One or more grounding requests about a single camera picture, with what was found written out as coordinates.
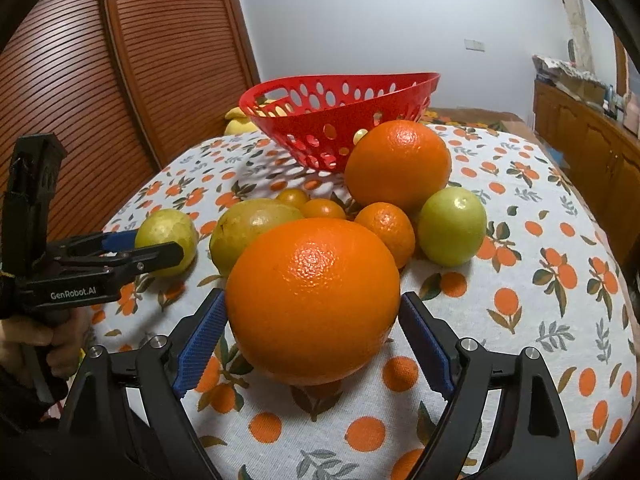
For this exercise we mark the pile of boxes and papers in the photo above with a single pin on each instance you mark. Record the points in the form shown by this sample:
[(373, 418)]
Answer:
[(565, 75)]

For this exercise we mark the wooden slatted wardrobe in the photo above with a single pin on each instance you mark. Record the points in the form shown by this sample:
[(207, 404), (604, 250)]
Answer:
[(125, 60)]

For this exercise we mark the green lemon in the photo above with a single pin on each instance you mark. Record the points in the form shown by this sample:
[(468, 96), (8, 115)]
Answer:
[(165, 227)]

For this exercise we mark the orange print tablecloth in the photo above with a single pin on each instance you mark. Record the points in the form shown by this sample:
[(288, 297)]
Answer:
[(525, 310)]

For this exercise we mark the blue object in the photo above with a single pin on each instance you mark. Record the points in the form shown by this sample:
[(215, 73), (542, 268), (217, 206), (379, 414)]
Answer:
[(559, 161)]

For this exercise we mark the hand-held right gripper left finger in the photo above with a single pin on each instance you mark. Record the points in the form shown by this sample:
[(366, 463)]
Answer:
[(200, 345)]

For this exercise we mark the mandarin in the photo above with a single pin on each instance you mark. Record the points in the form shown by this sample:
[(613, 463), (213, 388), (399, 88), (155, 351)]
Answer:
[(387, 232)]

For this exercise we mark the white wall switch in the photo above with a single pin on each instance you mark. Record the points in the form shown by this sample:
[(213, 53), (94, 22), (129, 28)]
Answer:
[(475, 45)]

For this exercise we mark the red perforated plastic basket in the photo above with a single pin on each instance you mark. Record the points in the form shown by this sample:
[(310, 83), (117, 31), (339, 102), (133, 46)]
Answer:
[(300, 127)]

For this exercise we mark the yellow soft object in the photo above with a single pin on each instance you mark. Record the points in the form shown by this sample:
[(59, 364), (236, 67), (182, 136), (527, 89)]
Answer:
[(237, 122)]

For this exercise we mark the large orange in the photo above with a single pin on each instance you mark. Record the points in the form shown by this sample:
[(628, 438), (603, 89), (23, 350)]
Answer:
[(312, 305), (397, 165)]

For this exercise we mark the bottles and jars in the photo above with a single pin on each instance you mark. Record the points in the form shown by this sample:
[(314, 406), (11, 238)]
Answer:
[(620, 105)]

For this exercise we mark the round green fruit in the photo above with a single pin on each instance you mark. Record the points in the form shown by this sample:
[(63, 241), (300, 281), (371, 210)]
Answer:
[(452, 227)]

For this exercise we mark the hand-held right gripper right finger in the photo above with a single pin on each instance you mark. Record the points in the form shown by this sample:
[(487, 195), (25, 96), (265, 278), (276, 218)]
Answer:
[(425, 345)]

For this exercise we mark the yellow-green oval fruit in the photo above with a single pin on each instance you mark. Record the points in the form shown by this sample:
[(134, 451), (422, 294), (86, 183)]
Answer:
[(245, 232)]

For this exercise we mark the wooden cabinet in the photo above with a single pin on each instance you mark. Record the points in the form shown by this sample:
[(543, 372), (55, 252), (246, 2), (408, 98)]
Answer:
[(595, 150)]

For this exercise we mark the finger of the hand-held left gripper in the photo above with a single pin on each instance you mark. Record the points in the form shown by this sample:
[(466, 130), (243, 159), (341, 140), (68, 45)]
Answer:
[(117, 240), (150, 259)]

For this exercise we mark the person's left hand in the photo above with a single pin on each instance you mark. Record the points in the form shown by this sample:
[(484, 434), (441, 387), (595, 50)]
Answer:
[(65, 342)]

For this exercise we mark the small orange kumquat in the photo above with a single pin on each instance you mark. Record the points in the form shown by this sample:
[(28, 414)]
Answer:
[(291, 197), (322, 209)]

